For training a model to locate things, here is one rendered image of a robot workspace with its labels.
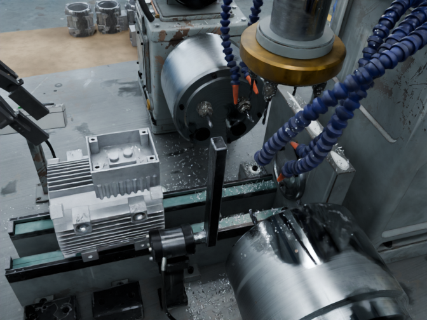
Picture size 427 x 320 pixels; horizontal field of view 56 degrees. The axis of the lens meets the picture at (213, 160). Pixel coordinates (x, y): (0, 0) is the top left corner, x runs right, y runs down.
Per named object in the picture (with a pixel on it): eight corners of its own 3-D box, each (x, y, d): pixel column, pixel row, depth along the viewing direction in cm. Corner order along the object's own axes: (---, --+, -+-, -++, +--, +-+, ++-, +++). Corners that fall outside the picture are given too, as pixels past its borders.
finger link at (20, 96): (7, 96, 71) (7, 94, 72) (37, 120, 76) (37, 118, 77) (21, 87, 71) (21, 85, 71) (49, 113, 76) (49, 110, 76)
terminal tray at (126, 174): (150, 153, 85) (148, 126, 80) (161, 189, 78) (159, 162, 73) (91, 162, 82) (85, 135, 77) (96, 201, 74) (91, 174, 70)
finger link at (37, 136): (19, 110, 66) (18, 112, 66) (49, 135, 71) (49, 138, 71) (4, 119, 67) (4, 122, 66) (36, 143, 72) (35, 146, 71)
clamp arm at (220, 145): (215, 233, 80) (225, 134, 63) (219, 246, 78) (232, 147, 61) (198, 237, 80) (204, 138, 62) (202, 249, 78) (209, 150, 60)
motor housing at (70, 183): (149, 188, 98) (145, 127, 85) (167, 253, 85) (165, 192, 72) (63, 204, 93) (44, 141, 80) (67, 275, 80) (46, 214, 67)
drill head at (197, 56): (225, 79, 137) (232, 6, 120) (265, 150, 112) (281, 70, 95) (152, 86, 131) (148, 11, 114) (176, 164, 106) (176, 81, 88)
